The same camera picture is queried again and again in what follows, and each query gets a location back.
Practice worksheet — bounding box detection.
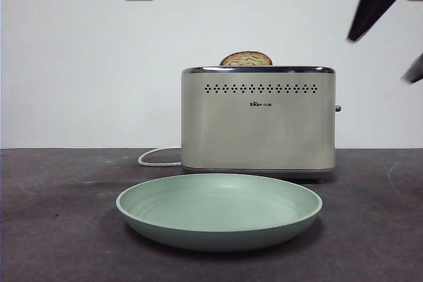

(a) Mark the pale green round plate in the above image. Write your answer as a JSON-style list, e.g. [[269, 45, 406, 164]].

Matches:
[[115, 172, 323, 252]]

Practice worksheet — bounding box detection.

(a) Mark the small brown bread slice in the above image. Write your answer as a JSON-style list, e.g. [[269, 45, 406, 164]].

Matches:
[[219, 51, 274, 66]]

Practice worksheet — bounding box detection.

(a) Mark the cream toaster with chrome top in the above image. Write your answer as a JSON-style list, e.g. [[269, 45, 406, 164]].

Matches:
[[180, 65, 336, 182]]

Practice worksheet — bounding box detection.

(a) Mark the white toaster power cord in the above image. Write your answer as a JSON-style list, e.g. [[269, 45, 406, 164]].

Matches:
[[138, 147, 182, 166]]

